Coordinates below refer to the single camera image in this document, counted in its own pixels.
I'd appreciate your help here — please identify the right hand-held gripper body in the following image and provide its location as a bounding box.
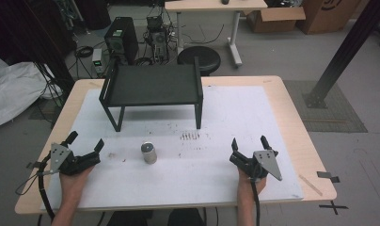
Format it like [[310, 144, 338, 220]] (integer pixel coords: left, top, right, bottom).
[[229, 149, 283, 182]]

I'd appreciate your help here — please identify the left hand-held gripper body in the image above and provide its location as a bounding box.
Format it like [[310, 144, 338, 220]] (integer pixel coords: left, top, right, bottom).
[[49, 142, 102, 176]]

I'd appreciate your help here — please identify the silver metal can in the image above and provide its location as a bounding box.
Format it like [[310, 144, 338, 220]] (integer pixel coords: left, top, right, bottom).
[[140, 141, 158, 165]]

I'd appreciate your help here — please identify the black metal shelf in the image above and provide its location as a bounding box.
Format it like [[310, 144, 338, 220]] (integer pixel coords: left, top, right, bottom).
[[98, 56, 204, 133]]

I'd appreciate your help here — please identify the person's left hand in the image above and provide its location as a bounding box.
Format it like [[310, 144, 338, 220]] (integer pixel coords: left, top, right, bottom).
[[58, 165, 95, 193]]

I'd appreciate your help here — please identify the person's right hand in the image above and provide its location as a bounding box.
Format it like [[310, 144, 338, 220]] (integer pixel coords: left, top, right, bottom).
[[237, 167, 268, 196]]

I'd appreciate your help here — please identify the white table mat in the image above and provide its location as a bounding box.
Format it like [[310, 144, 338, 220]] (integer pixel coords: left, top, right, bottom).
[[40, 85, 305, 212]]

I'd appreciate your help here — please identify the thin wooden stick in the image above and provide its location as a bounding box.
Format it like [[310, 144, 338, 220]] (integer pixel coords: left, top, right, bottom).
[[297, 173, 324, 198]]

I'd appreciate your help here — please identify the black tape strip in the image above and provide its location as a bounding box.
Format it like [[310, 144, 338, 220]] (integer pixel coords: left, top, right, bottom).
[[316, 170, 340, 184]]

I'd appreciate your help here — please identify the white cloth sheet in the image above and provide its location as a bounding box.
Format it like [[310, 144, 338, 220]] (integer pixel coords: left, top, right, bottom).
[[0, 52, 64, 127]]

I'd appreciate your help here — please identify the grey floor mat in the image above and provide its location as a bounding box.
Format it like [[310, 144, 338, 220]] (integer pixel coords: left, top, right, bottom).
[[283, 79, 369, 134]]

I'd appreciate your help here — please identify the grey power supply unit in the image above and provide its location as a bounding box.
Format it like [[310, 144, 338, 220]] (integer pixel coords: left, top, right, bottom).
[[91, 48, 104, 75]]

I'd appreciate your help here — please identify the black round stool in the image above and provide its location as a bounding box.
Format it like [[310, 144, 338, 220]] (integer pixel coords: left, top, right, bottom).
[[177, 45, 222, 77]]

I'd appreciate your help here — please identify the black computer tower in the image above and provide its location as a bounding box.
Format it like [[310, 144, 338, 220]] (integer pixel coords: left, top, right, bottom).
[[103, 16, 139, 66]]

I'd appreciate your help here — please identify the black curtain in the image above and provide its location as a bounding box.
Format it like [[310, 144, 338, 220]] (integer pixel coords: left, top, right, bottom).
[[0, 0, 77, 96]]

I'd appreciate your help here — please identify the small open computer case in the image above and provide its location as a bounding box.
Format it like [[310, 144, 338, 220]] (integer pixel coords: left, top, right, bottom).
[[145, 15, 169, 63]]

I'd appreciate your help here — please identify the open cardboard box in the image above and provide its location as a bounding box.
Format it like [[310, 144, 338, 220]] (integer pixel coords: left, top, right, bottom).
[[243, 6, 307, 34]]

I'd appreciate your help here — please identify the large printed cardboard box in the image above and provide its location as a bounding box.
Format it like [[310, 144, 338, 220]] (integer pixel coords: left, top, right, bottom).
[[295, 0, 362, 36]]

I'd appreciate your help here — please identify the white-legged wooden desk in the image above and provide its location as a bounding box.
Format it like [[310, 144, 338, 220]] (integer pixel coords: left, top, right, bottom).
[[164, 0, 269, 69]]

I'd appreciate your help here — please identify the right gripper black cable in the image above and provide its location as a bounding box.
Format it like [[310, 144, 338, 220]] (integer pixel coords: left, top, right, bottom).
[[249, 177, 261, 226]]

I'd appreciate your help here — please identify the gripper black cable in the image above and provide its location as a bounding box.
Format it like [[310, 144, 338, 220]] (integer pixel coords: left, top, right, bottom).
[[249, 177, 261, 226], [14, 152, 56, 221]]

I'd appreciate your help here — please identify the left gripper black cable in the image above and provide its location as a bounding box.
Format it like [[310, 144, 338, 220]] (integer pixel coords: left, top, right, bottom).
[[14, 152, 56, 221]]

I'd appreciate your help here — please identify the coiled black cable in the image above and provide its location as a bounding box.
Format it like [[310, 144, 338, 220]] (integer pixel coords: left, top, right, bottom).
[[74, 45, 95, 59]]

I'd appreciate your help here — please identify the black metal post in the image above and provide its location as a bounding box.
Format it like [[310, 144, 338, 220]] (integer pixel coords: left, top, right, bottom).
[[302, 0, 380, 110]]

